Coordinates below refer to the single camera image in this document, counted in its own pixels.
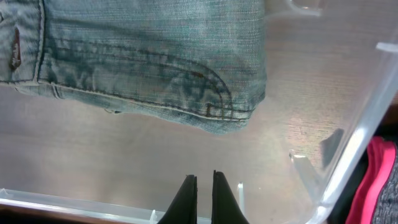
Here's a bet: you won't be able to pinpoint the black shorts red grey waistband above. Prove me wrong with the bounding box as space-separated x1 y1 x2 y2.
326 124 397 224

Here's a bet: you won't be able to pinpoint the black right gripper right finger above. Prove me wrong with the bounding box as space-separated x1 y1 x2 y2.
211 170 249 224

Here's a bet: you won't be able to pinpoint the clear plastic storage bin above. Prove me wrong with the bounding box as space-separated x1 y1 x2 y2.
1 1 397 223

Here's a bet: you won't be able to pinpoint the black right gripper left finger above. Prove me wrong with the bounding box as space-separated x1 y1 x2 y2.
158 175 198 224

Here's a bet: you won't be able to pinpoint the light blue jeans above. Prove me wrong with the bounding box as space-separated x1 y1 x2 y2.
1 0 266 134

